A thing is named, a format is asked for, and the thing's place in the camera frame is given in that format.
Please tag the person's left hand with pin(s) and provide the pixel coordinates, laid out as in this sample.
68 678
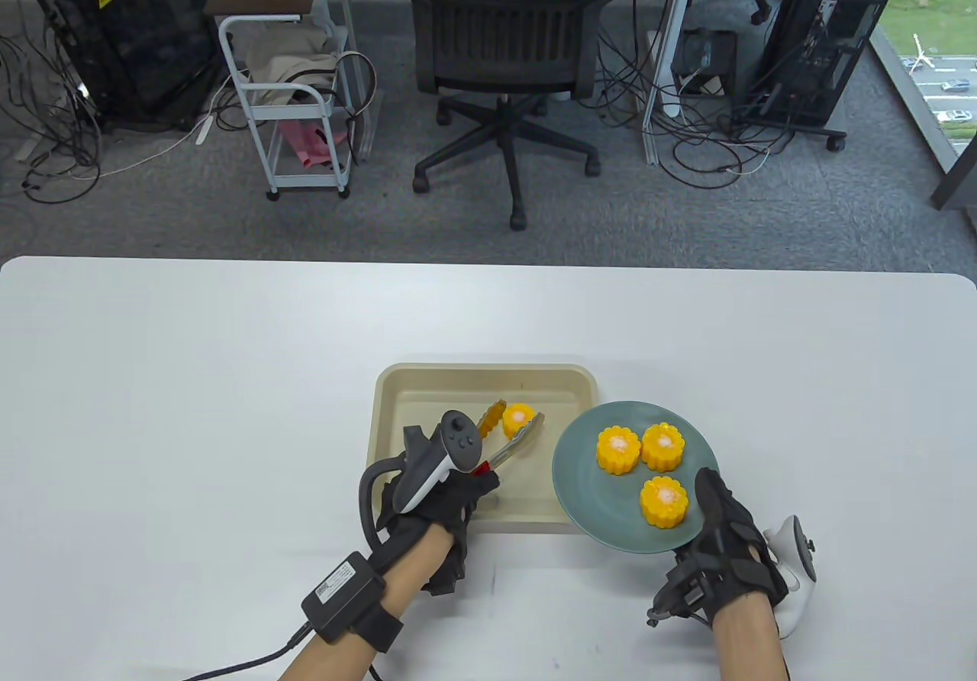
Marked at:
450 498

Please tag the black computer tower yellow sticker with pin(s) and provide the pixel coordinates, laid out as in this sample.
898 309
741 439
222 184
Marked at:
130 32

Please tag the teal round plate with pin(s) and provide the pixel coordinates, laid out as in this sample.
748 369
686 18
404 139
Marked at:
588 498

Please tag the pink bag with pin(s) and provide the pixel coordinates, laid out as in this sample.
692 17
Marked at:
305 143

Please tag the black and white controller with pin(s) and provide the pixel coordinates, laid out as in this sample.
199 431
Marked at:
462 437
794 605

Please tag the person's left forearm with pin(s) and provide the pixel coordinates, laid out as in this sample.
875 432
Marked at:
412 566

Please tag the beige plastic tray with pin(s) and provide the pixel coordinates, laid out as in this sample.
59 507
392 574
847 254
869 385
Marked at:
412 398

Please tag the black and white left controller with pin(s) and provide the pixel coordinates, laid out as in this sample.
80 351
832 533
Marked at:
462 437

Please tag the person's right forearm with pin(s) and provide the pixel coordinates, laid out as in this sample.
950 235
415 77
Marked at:
748 643

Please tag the white power strip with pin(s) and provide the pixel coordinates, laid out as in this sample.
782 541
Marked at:
204 129

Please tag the beige cloth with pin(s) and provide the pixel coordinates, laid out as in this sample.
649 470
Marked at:
286 55

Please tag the black mesh office chair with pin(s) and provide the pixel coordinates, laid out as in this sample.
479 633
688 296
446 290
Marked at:
504 24

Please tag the person's right hand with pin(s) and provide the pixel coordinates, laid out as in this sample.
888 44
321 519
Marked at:
725 551

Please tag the white rolling cart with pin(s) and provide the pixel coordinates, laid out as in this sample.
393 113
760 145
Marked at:
286 106

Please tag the white metal desk leg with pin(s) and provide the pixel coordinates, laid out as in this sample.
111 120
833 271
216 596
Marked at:
672 47

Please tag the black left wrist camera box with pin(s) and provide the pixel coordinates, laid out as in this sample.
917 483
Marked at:
343 597

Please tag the small black equipment box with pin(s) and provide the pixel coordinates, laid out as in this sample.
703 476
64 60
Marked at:
721 62

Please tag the black computer tower on stand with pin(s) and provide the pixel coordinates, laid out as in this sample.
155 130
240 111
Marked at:
824 32

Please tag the black and white right controller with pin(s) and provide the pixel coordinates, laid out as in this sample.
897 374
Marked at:
794 605

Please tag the yellow corn chunk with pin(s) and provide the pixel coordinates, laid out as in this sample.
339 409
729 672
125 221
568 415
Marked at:
662 446
519 415
664 501
618 450

